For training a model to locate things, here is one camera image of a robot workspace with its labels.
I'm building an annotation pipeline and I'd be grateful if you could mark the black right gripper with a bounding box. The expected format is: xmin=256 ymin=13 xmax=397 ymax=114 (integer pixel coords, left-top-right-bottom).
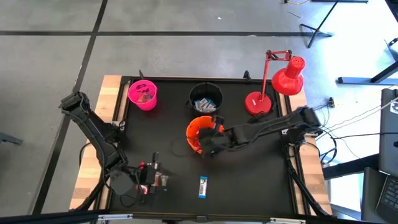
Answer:
xmin=198 ymin=115 xmax=239 ymax=156

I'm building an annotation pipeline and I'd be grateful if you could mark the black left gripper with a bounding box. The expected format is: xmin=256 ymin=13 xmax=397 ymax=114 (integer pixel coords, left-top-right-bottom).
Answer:
xmin=137 ymin=151 xmax=161 ymax=195

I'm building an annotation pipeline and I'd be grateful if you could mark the orange pumpkin face bucket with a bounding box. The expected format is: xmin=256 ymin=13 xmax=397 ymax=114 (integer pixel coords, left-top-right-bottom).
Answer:
xmin=170 ymin=115 xmax=225 ymax=158

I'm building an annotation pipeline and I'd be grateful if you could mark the black plastic bucket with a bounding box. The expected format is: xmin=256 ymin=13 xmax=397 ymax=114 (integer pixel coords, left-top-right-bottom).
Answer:
xmin=185 ymin=82 xmax=224 ymax=121

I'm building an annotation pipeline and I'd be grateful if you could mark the pink plastic bucket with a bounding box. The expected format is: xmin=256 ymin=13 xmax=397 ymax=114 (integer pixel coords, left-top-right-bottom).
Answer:
xmin=127 ymin=79 xmax=159 ymax=112

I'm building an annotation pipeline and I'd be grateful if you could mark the black table mat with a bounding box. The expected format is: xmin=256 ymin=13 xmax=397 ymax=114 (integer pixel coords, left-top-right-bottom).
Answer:
xmin=110 ymin=77 xmax=295 ymax=217

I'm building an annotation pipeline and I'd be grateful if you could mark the red desk lamp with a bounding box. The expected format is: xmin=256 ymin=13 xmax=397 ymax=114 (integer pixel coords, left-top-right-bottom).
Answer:
xmin=244 ymin=49 xmax=307 ymax=116

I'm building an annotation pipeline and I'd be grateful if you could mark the black tripod stand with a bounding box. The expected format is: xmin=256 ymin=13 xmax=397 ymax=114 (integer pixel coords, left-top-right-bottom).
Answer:
xmin=299 ymin=0 xmax=340 ymax=49

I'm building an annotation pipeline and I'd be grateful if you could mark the black furniture foot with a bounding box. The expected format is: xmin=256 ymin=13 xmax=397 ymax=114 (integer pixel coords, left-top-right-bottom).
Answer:
xmin=0 ymin=132 xmax=24 ymax=146

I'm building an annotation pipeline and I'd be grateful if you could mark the black desk leg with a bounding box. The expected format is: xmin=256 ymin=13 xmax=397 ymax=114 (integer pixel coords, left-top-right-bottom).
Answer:
xmin=338 ymin=60 xmax=398 ymax=85

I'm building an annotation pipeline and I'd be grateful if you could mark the grey open laptop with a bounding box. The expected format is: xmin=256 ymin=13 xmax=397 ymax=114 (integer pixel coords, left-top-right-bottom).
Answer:
xmin=360 ymin=166 xmax=398 ymax=224

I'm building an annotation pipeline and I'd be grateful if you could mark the grey closed laptop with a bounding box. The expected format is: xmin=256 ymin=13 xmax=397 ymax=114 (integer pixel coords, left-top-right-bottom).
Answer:
xmin=377 ymin=88 xmax=398 ymax=178

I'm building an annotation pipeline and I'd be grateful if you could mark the black lamp cable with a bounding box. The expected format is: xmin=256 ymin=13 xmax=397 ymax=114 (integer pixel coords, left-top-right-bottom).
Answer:
xmin=247 ymin=110 xmax=276 ymax=124

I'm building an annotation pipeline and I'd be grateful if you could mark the silver aluminium bracket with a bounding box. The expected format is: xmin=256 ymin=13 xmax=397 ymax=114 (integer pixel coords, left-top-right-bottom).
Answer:
xmin=269 ymin=217 xmax=307 ymax=224
xmin=97 ymin=213 xmax=134 ymax=222

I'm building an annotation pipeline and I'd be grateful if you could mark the black aluminium frame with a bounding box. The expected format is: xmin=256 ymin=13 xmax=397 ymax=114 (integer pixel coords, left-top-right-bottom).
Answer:
xmin=0 ymin=75 xmax=335 ymax=224

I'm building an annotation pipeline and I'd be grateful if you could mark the white cable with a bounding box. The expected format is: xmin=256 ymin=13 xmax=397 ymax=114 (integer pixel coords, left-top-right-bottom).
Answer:
xmin=323 ymin=96 xmax=398 ymax=131

